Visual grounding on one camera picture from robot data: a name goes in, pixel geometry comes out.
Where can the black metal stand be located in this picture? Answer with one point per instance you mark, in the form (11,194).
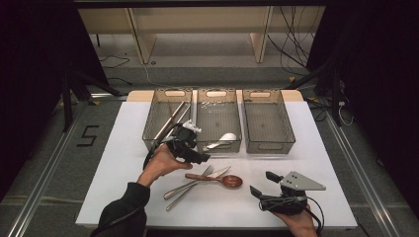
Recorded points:
(335,95)
(67,98)

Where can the aluminium floor rail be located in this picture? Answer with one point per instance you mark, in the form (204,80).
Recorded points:
(42,184)
(362,177)

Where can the person's right hand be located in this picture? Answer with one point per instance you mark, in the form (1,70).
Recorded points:
(300,226)

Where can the person's left hand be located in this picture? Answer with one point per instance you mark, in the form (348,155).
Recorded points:
(159,163)

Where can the black curtain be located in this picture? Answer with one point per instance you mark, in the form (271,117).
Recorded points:
(33,82)

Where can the beige wooden desk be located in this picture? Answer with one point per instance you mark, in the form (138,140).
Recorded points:
(197,19)

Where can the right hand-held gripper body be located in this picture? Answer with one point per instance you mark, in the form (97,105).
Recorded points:
(301,183)

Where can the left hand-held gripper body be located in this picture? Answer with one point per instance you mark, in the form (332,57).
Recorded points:
(183,140)

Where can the white ceramic spoon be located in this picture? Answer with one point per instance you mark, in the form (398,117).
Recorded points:
(229,137)

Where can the grey translucent plastic basket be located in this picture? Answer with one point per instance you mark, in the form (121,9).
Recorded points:
(217,118)
(158,115)
(267,126)

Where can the white table cover sheet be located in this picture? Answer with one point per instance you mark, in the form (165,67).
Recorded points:
(230,210)

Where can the brown wooden spoon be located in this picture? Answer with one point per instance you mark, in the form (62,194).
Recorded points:
(232,181)

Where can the silver metal knife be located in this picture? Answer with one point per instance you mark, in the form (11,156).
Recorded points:
(178,191)

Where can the silver metal fork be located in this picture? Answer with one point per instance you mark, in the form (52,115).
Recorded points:
(179,199)

